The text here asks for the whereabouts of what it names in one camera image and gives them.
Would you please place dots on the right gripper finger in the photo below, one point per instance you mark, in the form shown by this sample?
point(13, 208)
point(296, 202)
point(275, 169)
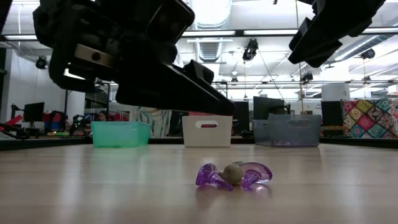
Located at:
point(320, 46)
point(306, 34)

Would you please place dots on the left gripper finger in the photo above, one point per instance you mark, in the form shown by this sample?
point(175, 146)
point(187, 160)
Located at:
point(199, 73)
point(171, 93)

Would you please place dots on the purple plastic witch hat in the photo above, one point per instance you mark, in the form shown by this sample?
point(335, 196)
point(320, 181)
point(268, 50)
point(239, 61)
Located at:
point(258, 174)
point(208, 177)

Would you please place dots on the olive round ball toy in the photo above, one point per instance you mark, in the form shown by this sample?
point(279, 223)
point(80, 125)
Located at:
point(231, 174)

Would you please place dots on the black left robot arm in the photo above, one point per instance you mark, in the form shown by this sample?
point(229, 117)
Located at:
point(3, 12)

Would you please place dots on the white patterned cloth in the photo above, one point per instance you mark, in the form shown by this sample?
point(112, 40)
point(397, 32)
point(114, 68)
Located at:
point(152, 119)

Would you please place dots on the orange cloth panel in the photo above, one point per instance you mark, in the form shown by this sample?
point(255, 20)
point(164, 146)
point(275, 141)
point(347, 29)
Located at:
point(211, 114)

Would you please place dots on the white round column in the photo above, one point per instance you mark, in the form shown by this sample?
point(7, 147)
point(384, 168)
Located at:
point(335, 92)

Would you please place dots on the white plastic bin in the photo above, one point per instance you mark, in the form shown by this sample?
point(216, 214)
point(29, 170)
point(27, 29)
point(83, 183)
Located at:
point(206, 137)

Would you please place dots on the black flat panel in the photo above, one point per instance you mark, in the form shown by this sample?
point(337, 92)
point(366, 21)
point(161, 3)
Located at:
point(331, 113)
point(242, 119)

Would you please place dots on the teal plastic bin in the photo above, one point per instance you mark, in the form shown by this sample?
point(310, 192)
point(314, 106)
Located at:
point(119, 135)

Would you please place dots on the person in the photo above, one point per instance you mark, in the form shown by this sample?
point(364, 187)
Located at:
point(102, 115)

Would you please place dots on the black computer monitor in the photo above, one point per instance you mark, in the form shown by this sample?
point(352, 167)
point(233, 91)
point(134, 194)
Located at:
point(33, 112)
point(267, 107)

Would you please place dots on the colourful patchwork quilt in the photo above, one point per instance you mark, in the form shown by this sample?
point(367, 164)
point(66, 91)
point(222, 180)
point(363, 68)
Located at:
point(370, 118)

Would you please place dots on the grey translucent plastic bin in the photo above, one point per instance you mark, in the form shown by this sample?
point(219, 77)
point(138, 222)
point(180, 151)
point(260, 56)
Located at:
point(289, 132)

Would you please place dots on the red machine part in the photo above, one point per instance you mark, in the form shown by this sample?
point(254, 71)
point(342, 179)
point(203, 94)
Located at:
point(14, 119)

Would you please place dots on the silver ceiling air duct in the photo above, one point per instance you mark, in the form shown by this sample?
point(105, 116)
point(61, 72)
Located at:
point(214, 12)
point(357, 46)

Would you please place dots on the black ceiling camera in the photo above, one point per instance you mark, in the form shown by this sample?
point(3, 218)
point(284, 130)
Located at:
point(41, 63)
point(250, 48)
point(367, 53)
point(308, 77)

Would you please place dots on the black overhead frame bar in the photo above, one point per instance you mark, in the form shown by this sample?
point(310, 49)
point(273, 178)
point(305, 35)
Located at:
point(239, 32)

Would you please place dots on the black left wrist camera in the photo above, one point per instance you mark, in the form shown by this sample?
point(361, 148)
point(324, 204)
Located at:
point(171, 18)

